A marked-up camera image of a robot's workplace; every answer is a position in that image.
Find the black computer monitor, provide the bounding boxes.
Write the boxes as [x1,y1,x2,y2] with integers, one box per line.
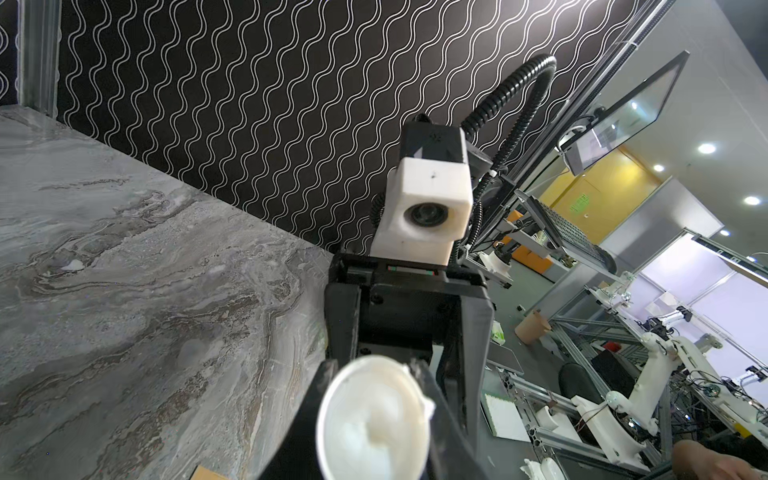
[559,51,690,176]

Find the white glue stick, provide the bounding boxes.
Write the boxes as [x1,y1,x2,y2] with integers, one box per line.
[315,355,436,479]

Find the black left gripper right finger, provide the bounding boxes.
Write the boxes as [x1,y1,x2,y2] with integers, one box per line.
[408,359,487,479]

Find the black corrugated cable conduit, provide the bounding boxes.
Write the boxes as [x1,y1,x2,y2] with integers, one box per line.
[368,53,559,265]

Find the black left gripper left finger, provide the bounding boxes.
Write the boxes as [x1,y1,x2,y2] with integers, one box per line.
[260,359,338,480]

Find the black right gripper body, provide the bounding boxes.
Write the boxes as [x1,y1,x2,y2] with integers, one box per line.
[326,253,490,359]

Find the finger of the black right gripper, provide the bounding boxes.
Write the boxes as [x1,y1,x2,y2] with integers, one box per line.
[324,283,361,368]
[437,296,494,451]

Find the brown paper envelope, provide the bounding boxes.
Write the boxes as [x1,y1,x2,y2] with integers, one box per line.
[190,465,228,480]

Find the aluminium frame corner post right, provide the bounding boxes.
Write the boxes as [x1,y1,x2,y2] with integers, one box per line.
[17,0,63,118]

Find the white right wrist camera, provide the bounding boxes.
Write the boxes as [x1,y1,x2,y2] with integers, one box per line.
[370,118,473,266]

